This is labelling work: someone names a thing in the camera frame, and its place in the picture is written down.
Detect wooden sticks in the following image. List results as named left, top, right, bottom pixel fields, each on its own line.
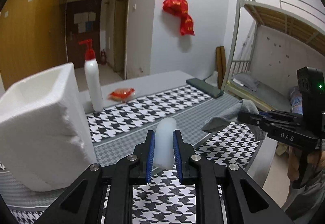
left=216, top=46, right=226, bottom=89

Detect grey sock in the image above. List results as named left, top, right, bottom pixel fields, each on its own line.
left=201, top=99, right=258, bottom=133

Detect dark brown door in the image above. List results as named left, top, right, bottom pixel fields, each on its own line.
left=66, top=0, right=102, bottom=69

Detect white pump lotion bottle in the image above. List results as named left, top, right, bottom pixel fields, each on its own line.
left=78, top=39, right=104, bottom=112

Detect white styrofoam box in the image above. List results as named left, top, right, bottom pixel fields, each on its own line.
left=1, top=63, right=97, bottom=192

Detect right hand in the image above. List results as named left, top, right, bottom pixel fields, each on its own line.
left=287, top=148, right=325, bottom=189

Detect red snack packet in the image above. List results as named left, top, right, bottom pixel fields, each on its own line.
left=107, top=88, right=135, bottom=101

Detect houndstooth tablecloth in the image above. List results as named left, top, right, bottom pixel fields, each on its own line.
left=0, top=84, right=265, bottom=224

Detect wooden wardrobe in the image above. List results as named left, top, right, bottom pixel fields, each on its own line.
left=1, top=0, right=68, bottom=89

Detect metal bunk bed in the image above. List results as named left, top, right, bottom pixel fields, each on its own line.
left=221, top=0, right=324, bottom=114

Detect black smartphone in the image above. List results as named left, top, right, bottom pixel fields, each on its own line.
left=186, top=78, right=224, bottom=98

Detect white foam tube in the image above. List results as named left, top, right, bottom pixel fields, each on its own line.
left=154, top=117, right=177, bottom=170

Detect red plastic bags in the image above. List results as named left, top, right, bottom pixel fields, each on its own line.
left=162, top=0, right=195, bottom=36

